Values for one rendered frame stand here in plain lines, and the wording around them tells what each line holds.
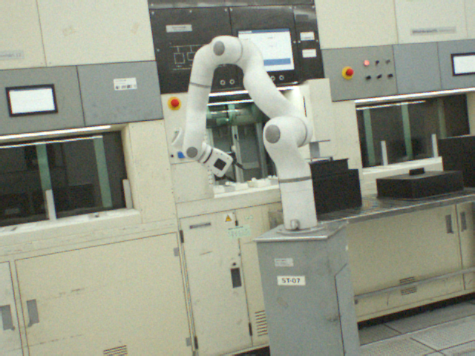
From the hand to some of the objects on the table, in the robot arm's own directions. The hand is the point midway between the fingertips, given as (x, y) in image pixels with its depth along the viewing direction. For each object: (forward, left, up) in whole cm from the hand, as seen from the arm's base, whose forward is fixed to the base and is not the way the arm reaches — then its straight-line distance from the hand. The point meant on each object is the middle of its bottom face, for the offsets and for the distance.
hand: (236, 173), depth 219 cm
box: (+85, -96, -23) cm, 131 cm away
